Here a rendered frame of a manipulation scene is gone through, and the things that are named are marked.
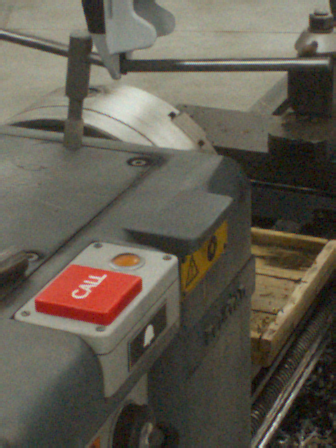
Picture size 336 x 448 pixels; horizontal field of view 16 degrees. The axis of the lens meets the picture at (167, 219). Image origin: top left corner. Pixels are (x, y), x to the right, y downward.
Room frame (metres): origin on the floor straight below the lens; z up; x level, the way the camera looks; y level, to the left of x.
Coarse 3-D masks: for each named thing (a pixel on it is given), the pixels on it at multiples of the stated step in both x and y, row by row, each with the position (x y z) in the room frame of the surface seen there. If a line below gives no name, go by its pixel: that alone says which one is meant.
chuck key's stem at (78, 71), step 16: (80, 32) 1.09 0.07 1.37; (80, 48) 1.08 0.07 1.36; (80, 64) 1.08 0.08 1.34; (80, 80) 1.08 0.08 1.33; (80, 96) 1.08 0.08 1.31; (80, 112) 1.09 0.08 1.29; (64, 128) 1.09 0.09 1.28; (80, 128) 1.09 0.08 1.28; (64, 144) 1.09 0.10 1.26; (80, 144) 1.09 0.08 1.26
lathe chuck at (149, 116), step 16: (48, 96) 1.32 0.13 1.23; (64, 96) 1.30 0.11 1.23; (96, 96) 1.29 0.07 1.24; (112, 96) 1.29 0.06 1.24; (128, 96) 1.30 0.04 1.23; (144, 96) 1.30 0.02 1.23; (112, 112) 1.25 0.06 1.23; (128, 112) 1.26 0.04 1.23; (144, 112) 1.27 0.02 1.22; (160, 112) 1.28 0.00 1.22; (176, 112) 1.30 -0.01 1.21; (144, 128) 1.24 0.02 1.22; (160, 128) 1.25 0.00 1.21; (176, 128) 1.27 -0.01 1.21; (160, 144) 1.22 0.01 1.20; (176, 144) 1.24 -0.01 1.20; (192, 144) 1.26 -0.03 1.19; (208, 144) 1.28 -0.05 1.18
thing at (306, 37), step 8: (304, 32) 1.81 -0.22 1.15; (312, 32) 1.80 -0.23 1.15; (328, 32) 1.80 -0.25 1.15; (296, 40) 1.82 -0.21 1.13; (304, 40) 1.80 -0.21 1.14; (312, 40) 1.79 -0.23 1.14; (320, 40) 1.79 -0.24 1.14; (328, 40) 1.79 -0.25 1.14; (296, 48) 1.80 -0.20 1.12; (320, 48) 1.78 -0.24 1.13; (328, 48) 1.78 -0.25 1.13
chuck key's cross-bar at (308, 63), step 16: (0, 32) 1.12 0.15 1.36; (16, 32) 1.11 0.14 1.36; (32, 48) 1.10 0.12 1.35; (48, 48) 1.09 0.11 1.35; (64, 48) 1.09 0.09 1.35; (96, 64) 1.08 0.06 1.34; (128, 64) 1.06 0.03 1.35; (144, 64) 1.06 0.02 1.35; (160, 64) 1.05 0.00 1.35; (176, 64) 1.04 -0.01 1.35; (192, 64) 1.04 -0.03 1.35; (208, 64) 1.03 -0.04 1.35; (224, 64) 1.02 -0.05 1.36; (240, 64) 1.02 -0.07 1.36; (256, 64) 1.01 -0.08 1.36; (272, 64) 1.01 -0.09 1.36; (288, 64) 1.00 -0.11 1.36; (304, 64) 0.99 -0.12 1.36; (320, 64) 0.99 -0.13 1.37
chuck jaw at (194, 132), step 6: (186, 114) 1.34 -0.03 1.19; (174, 120) 1.29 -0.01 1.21; (180, 120) 1.30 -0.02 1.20; (186, 120) 1.33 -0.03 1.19; (192, 120) 1.34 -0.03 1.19; (180, 126) 1.29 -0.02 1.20; (186, 126) 1.29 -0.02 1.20; (192, 126) 1.33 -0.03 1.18; (198, 126) 1.33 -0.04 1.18; (186, 132) 1.28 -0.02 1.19; (192, 132) 1.29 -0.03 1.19; (198, 132) 1.32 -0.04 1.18; (204, 132) 1.33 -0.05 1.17; (192, 138) 1.28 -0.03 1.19; (198, 138) 1.29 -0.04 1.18; (198, 144) 1.28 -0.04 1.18
